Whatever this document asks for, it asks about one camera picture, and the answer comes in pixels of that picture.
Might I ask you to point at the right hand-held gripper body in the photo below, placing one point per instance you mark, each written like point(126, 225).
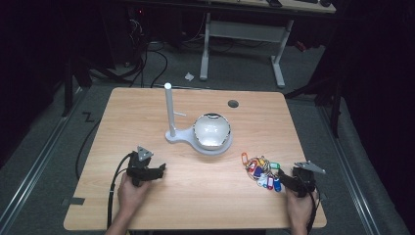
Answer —
point(305, 178)

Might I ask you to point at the crumpled white paper scrap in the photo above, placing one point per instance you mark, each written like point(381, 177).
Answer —
point(189, 76)

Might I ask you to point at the white-framed wooden desk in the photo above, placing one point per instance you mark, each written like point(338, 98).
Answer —
point(244, 31)

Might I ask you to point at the person's right hand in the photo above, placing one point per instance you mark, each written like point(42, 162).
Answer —
point(300, 209)

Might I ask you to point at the black tape strip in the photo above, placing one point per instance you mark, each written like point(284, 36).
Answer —
point(77, 201)

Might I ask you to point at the metal floor rail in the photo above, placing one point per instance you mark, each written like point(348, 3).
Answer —
point(349, 169)
point(29, 173)

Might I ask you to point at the bunch of coloured key tags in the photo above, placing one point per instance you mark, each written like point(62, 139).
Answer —
point(261, 173)

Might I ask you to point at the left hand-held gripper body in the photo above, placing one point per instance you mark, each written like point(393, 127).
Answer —
point(139, 166)

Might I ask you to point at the person's left hand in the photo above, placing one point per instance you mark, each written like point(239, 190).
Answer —
point(132, 196)

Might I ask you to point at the white stand with hook pole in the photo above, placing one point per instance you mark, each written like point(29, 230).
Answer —
point(169, 111)

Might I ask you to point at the shiny silver metal bowl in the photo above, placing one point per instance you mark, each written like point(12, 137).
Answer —
point(212, 130)

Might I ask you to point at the black metal stand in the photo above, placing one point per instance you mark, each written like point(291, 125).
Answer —
point(68, 88)

